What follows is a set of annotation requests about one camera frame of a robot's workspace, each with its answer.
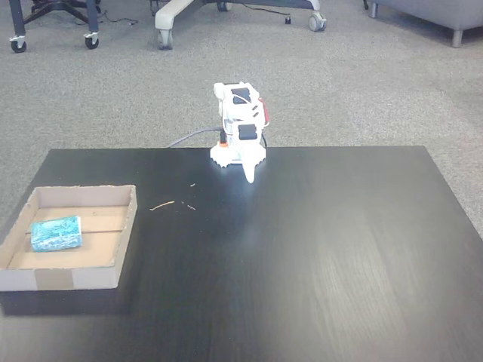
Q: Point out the green block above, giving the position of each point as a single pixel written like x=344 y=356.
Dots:
x=56 y=233

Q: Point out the shallow cardboard box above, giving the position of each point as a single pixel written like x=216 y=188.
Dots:
x=94 y=277

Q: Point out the orange table clamp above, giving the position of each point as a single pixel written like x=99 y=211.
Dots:
x=223 y=142

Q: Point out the long cardboard scrap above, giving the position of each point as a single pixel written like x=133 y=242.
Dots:
x=162 y=206

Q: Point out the beige wheeled base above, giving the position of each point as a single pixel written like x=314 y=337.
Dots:
x=170 y=15

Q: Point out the grey sofa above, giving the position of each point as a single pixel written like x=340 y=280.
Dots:
x=434 y=11

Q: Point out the black office chair base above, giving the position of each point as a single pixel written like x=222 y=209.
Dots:
x=56 y=7

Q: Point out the black cart frame with casters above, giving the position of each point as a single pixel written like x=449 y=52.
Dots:
x=92 y=26

